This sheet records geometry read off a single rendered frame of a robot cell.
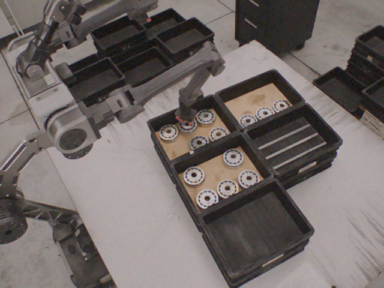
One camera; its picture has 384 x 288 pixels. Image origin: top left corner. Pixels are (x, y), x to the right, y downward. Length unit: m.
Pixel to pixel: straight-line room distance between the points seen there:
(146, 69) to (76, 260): 1.56
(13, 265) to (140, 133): 1.33
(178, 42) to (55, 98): 1.91
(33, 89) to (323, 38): 3.16
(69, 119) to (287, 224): 1.02
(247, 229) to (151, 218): 0.49
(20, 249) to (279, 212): 1.88
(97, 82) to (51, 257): 1.31
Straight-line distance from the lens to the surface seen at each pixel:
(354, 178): 2.00
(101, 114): 1.18
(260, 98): 2.05
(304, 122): 1.97
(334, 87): 3.02
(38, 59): 1.29
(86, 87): 2.80
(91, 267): 2.30
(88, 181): 2.00
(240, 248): 1.58
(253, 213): 1.65
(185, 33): 3.08
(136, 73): 2.95
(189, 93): 1.58
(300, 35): 3.53
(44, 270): 2.69
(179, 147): 1.84
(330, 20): 4.21
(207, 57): 1.25
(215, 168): 1.75
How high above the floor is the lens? 2.32
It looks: 54 degrees down
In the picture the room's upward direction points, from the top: 6 degrees counter-clockwise
